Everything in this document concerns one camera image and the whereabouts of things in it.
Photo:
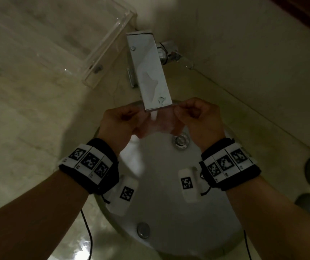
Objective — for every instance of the person's left hand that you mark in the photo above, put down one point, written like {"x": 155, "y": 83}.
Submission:
{"x": 115, "y": 124}

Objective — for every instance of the person's right hand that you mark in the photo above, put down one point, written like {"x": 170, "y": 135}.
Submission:
{"x": 203, "y": 123}

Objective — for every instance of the person's right fingers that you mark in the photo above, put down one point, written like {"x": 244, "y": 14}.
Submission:
{"x": 186, "y": 110}

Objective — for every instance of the person's left fingers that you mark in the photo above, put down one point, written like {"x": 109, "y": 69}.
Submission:
{"x": 130, "y": 113}

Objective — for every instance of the clear plastic sheet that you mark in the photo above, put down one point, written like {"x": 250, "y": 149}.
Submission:
{"x": 160, "y": 124}

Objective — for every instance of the person's right forearm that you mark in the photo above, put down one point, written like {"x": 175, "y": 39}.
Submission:
{"x": 277, "y": 222}

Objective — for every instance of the person's left forearm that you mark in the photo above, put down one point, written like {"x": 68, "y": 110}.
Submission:
{"x": 33, "y": 216}

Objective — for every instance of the chrome sink drain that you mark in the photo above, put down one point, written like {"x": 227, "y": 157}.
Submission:
{"x": 181, "y": 141}

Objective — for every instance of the chrome rectangular faucet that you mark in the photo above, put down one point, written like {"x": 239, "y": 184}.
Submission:
{"x": 149, "y": 70}

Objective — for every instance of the black wristband with marker tags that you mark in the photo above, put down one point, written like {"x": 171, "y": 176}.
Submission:
{"x": 90, "y": 165}
{"x": 229, "y": 163}

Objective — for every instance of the clear acrylic box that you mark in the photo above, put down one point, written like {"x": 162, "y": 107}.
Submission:
{"x": 95, "y": 48}

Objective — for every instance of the white round sink basin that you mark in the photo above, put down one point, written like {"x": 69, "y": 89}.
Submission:
{"x": 168, "y": 213}

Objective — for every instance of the chrome overflow cap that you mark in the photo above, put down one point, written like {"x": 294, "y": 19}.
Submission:
{"x": 143, "y": 230}

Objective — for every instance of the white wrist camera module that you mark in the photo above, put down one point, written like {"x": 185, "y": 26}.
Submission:
{"x": 189, "y": 184}
{"x": 125, "y": 194}

